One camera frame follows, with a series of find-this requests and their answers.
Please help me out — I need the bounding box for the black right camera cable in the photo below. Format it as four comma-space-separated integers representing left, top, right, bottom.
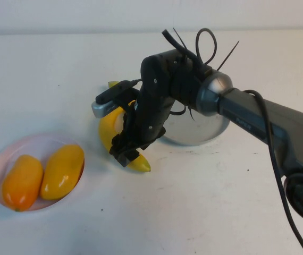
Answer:
243, 89, 303, 255

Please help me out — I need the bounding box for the pink round plate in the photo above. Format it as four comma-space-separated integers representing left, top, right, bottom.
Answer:
0, 132, 85, 213

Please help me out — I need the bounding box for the orange mango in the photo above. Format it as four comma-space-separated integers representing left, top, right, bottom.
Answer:
2, 155, 44, 213

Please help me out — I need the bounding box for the black looped right arm cable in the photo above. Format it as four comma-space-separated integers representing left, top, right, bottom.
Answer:
161, 28, 218, 70

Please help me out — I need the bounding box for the black zip tie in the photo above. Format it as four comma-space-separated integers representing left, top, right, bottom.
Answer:
172, 27, 195, 57
217, 40, 240, 71

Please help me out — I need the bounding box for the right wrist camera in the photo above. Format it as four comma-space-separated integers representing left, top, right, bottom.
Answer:
91, 79, 142, 118

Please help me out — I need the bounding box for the long banana with green tip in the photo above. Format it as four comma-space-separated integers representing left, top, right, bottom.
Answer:
98, 99, 152, 173

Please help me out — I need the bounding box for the grey-blue round plate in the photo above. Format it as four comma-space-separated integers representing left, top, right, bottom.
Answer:
161, 100, 231, 146

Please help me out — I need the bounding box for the yellow mango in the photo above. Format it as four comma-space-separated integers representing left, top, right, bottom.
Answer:
39, 144, 85, 201

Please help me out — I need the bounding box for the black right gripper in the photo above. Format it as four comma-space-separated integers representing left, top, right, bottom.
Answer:
108, 92, 175, 169

